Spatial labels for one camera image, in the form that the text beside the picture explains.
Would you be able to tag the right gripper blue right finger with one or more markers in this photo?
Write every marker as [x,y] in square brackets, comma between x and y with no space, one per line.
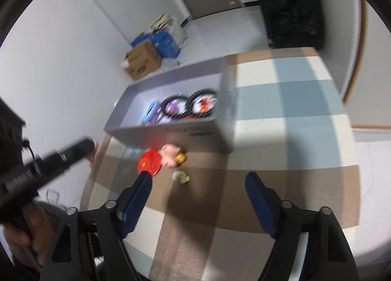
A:
[265,202]

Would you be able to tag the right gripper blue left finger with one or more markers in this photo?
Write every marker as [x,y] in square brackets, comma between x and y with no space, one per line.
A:
[131,203]

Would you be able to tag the red China flag badge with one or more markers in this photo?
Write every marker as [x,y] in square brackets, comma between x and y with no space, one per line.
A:
[150,161]

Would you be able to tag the small green white trinket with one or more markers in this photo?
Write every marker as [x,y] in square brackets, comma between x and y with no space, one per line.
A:
[180,177]

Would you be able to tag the pink pig figurine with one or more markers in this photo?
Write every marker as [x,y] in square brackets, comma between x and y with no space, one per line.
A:
[172,156]

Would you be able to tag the person's left hand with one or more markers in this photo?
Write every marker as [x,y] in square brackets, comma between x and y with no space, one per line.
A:
[45,219]

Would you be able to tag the checkered table cloth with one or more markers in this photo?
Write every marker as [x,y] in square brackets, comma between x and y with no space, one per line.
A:
[291,129]

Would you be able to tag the grey cardboard tray box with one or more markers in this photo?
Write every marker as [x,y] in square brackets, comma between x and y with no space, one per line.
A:
[192,106]

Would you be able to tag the brown cardboard box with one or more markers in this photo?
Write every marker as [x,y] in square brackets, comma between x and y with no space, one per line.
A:
[142,60]

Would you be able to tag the blue cardboard box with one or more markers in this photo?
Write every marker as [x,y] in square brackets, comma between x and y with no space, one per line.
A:
[162,42]

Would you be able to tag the cream canvas bag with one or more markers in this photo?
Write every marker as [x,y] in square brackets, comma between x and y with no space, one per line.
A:
[169,24]

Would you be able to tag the black backpack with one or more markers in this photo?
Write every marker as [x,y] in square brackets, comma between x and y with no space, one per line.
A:
[294,23]

